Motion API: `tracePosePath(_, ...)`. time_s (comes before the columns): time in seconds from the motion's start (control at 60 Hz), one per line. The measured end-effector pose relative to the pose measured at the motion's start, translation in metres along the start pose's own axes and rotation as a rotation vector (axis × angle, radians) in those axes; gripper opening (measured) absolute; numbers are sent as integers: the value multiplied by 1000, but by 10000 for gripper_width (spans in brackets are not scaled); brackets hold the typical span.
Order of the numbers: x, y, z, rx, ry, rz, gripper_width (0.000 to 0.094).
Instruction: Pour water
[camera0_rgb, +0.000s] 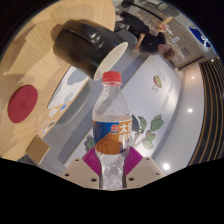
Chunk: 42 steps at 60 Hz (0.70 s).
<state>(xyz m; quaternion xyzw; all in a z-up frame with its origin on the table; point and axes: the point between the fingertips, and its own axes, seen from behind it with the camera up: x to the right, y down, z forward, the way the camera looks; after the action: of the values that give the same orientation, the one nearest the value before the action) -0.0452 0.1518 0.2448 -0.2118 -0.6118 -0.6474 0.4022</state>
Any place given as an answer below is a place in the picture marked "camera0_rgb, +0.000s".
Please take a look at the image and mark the round ceiling lights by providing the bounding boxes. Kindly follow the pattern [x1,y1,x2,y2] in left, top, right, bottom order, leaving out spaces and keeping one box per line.
[162,74,196,171]

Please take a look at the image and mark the clear red-capped drink bottle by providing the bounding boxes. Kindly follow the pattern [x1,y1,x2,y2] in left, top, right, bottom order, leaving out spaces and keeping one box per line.
[92,70,133,190]

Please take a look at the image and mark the small clear card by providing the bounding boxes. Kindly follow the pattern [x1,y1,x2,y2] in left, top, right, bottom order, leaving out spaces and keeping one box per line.
[39,121,50,132]

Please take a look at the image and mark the small round wooden table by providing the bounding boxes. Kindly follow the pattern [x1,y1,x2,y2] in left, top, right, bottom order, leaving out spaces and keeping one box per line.
[156,14,174,30]

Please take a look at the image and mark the cardboard box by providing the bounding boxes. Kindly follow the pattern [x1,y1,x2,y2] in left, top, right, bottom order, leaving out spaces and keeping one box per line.
[25,134,52,166]

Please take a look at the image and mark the black mug with white inside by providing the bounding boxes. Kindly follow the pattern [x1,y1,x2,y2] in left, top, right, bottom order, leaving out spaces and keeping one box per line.
[52,19,129,82]

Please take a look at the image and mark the person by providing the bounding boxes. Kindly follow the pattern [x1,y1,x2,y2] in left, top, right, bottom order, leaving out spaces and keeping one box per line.
[119,10,176,61]

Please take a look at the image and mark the grey chair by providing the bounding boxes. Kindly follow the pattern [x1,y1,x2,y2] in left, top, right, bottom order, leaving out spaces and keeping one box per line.
[114,28,138,48]
[54,79,93,128]
[156,1,181,18]

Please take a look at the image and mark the flat round red coaster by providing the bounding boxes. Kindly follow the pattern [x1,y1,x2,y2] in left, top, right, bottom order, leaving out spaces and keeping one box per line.
[7,84,39,124]

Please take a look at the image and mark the blue and white wall sign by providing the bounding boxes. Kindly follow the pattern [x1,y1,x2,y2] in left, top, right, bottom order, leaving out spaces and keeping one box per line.
[186,24,213,51]

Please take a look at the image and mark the coffee plant wall mural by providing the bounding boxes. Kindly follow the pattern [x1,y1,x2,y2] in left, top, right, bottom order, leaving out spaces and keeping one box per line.
[73,54,183,164]

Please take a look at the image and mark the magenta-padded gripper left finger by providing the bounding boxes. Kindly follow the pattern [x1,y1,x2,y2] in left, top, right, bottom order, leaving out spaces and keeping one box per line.
[60,147,102,190]

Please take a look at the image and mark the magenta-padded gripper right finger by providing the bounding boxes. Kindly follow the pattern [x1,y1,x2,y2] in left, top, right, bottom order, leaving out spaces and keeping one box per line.
[125,146,165,190]

